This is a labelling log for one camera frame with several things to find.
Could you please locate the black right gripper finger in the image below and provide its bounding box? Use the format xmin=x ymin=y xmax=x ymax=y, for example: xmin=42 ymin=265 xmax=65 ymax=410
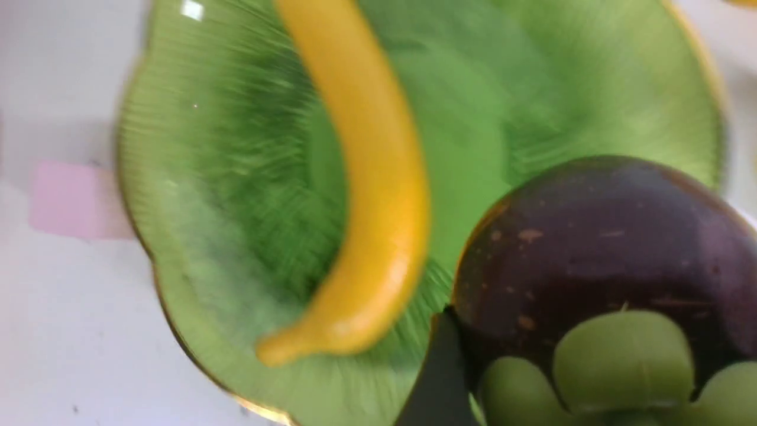
xmin=394 ymin=308 xmax=480 ymax=425

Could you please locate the yellow plastic banana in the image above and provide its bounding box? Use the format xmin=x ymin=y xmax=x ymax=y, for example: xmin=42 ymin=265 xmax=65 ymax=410
xmin=255 ymin=1 xmax=431 ymax=367

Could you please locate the purple plastic mangosteen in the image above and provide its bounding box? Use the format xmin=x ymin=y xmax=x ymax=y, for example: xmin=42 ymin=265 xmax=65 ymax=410
xmin=451 ymin=155 xmax=757 ymax=426

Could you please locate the orange yellow plastic mango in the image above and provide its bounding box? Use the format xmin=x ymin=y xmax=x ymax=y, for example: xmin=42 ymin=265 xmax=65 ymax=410
xmin=726 ymin=0 xmax=757 ymax=8

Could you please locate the green leaf-shaped plate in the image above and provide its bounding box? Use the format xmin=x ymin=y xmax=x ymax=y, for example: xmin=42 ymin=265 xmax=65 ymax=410
xmin=118 ymin=1 xmax=727 ymax=425

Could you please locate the pink foam cube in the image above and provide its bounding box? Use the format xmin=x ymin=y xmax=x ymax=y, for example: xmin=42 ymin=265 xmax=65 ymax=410
xmin=28 ymin=161 xmax=136 ymax=240

